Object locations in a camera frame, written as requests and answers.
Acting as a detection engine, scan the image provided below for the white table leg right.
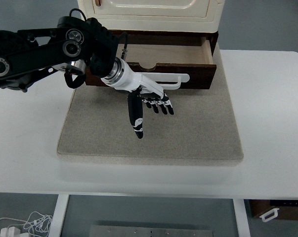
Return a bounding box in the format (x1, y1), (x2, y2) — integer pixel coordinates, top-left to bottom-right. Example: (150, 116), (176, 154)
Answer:
(233, 199), (251, 237)

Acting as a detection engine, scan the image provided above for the white cable on floor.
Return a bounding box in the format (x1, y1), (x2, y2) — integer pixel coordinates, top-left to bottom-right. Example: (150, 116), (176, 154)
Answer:
(0, 211), (53, 237)

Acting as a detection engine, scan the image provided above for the white table leg left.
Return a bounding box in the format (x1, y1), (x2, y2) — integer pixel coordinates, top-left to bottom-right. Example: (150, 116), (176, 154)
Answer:
(48, 194), (69, 237)

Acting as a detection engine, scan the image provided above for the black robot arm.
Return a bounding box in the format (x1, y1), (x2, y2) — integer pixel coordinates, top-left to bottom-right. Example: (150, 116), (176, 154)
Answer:
(0, 15), (173, 138)

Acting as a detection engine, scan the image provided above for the white table leg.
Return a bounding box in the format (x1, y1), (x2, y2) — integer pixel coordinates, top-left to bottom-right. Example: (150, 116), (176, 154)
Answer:
(233, 199), (251, 237)
(48, 194), (69, 237)

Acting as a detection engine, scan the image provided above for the grey fabric pad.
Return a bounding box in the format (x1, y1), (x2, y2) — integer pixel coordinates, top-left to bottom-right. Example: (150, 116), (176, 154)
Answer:
(57, 48), (244, 166)

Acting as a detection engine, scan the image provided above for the white drawer handle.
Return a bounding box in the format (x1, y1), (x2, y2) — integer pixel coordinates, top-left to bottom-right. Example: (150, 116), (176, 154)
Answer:
(141, 73), (190, 90)

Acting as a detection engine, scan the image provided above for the white robotic hand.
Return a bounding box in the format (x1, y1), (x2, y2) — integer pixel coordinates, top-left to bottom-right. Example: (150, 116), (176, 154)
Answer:
(101, 61), (174, 139)

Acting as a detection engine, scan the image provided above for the dark wooden drawer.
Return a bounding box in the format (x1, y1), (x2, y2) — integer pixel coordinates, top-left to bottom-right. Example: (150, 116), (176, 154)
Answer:
(85, 36), (217, 90)

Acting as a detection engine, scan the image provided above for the brown box with white handle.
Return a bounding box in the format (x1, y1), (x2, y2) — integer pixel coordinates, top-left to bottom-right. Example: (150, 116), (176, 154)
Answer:
(249, 199), (298, 222)

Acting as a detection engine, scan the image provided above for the white power adapter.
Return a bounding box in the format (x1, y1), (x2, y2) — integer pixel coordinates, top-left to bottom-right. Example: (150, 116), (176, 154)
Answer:
(0, 227), (21, 237)

